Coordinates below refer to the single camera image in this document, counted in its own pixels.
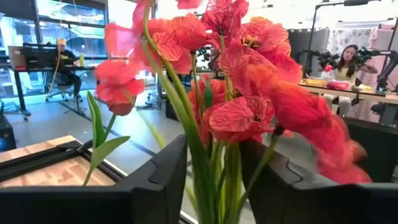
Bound black floor box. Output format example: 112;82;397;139
0;114;16;153

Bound red artificial flower bunch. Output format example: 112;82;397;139
104;0;374;224

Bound person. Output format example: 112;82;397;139
46;37;83;103
323;44;379;116

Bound cardboard box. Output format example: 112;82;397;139
7;45;27;71

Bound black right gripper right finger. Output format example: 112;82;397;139
241;139;398;224

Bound black table edge frame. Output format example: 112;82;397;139
0;139;125;184

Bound black equipment case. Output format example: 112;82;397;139
22;42;58;71

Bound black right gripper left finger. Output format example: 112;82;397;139
0;134;188;224

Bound background wooden table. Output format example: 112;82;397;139
298;81;398;105

